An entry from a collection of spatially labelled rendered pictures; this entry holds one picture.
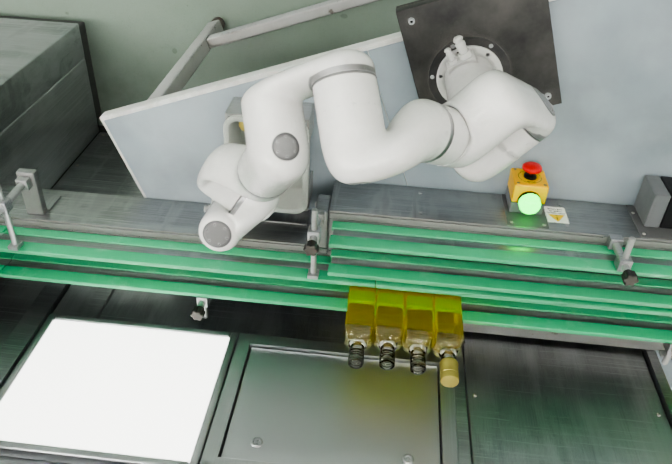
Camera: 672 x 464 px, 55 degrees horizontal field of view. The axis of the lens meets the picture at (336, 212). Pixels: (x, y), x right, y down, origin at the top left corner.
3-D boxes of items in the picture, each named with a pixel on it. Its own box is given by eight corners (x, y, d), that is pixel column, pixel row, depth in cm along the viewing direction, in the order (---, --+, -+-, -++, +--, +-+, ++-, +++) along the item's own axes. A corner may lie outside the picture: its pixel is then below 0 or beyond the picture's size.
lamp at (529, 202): (515, 208, 136) (517, 216, 133) (520, 190, 133) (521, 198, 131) (537, 210, 136) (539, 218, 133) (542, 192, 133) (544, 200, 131)
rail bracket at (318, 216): (310, 254, 141) (302, 292, 130) (311, 189, 131) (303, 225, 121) (324, 255, 141) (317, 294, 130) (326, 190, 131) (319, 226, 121)
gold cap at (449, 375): (461, 359, 121) (462, 378, 118) (454, 371, 124) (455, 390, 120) (443, 355, 121) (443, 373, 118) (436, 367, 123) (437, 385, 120)
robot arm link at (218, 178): (303, 164, 99) (273, 193, 118) (232, 114, 97) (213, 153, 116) (274, 209, 96) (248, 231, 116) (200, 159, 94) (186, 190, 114)
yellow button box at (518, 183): (504, 193, 143) (508, 212, 137) (511, 163, 138) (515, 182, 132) (536, 196, 142) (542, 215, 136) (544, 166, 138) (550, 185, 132)
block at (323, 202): (314, 228, 145) (310, 247, 140) (315, 192, 140) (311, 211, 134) (330, 229, 145) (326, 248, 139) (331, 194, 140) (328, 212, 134)
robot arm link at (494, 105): (387, 124, 92) (475, 46, 85) (461, 142, 112) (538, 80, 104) (420, 178, 89) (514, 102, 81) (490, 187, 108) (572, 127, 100)
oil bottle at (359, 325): (351, 281, 145) (342, 353, 127) (352, 262, 141) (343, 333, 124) (376, 284, 144) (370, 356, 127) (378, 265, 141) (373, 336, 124)
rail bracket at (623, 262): (601, 242, 132) (617, 285, 121) (611, 213, 128) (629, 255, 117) (621, 244, 132) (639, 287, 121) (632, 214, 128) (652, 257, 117)
